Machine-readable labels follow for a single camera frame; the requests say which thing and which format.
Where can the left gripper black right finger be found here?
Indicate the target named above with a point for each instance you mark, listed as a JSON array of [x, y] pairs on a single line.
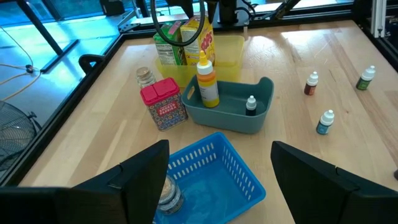
[[304, 186]]

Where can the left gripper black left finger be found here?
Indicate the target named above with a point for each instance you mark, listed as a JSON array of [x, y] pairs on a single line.
[[143, 186]]

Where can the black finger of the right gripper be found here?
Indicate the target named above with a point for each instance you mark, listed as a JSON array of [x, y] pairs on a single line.
[[185, 6], [212, 9]]

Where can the glass jar of brown spice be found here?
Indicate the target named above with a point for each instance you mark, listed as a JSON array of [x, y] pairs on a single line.
[[170, 199]]

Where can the yellow Corn Pops cereal box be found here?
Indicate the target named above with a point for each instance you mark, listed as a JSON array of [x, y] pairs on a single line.
[[203, 40]]

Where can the green Apple Jacks cereal box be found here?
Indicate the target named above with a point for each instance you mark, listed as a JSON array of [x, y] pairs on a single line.
[[166, 53]]

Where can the blue slotted plastic basket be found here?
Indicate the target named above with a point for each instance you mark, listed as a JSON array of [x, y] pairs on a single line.
[[211, 193]]

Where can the yellow squeeze bottle white cap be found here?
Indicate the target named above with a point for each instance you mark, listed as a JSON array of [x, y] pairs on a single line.
[[207, 90]]

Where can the dark blue dropper bottle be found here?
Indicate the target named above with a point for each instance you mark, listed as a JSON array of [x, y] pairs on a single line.
[[251, 109]]

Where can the orange-red dropper bottle white cap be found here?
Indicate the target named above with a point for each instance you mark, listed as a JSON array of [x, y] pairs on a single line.
[[310, 88]]

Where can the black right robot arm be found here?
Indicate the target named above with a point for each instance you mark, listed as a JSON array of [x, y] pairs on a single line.
[[228, 12]]

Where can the yellow translucent plastic bin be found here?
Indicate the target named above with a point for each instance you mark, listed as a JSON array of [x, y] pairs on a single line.
[[230, 53]]

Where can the teal dropper bottle white cap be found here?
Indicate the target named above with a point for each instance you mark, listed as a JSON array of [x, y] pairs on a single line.
[[323, 127]]

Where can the grey-green plastic bin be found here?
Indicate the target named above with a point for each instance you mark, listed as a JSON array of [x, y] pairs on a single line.
[[230, 121]]

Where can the green dropper bottle white cap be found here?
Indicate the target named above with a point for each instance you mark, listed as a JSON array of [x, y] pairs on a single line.
[[363, 83]]

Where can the black floor fan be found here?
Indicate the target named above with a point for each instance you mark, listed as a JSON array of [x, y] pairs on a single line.
[[15, 133]]

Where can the silver aluminium rig post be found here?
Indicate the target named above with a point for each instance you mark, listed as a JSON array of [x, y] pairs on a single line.
[[378, 18]]

